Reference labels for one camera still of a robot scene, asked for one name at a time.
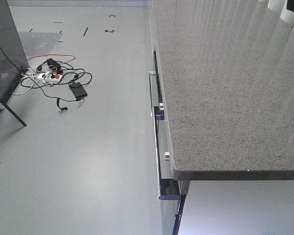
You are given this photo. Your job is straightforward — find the white cable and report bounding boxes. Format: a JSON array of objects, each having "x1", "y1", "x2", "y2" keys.
[{"x1": 11, "y1": 72, "x2": 45, "y2": 96}]

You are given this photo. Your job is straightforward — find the dark grey panel board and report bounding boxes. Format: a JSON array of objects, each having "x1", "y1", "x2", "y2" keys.
[{"x1": 0, "y1": 0, "x2": 28, "y2": 103}]

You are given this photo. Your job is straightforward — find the chrome lower drawer handle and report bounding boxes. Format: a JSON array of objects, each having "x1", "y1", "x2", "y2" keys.
[{"x1": 154, "y1": 120, "x2": 180, "y2": 201}]

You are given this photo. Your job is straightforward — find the black cable bundle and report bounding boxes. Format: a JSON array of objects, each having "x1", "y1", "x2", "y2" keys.
[{"x1": 19, "y1": 58, "x2": 93, "y2": 112}]

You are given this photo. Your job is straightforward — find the chrome upper drawer handle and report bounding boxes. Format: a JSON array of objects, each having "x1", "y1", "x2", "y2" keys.
[{"x1": 148, "y1": 71, "x2": 165, "y2": 120}]

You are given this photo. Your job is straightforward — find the grey stone kitchen counter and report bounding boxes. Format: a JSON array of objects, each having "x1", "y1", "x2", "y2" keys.
[{"x1": 148, "y1": 0, "x2": 294, "y2": 235}]

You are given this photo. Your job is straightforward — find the orange cable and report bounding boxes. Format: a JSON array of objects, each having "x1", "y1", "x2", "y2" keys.
[{"x1": 26, "y1": 53, "x2": 76, "y2": 66}]

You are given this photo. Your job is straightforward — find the black power adapter brick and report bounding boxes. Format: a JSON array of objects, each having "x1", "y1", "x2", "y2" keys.
[{"x1": 69, "y1": 82, "x2": 88, "y2": 100}]

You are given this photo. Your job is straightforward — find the black stand leg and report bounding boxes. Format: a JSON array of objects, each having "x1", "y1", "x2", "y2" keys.
[{"x1": 0, "y1": 98, "x2": 27, "y2": 127}]

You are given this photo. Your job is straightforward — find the chrome drawer handle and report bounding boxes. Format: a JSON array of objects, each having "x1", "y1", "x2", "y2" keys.
[
  {"x1": 154, "y1": 120, "x2": 180, "y2": 201},
  {"x1": 148, "y1": 71, "x2": 165, "y2": 120}
]

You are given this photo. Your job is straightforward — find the white power strip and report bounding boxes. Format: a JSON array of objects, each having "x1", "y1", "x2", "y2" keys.
[{"x1": 38, "y1": 71, "x2": 63, "y2": 84}]

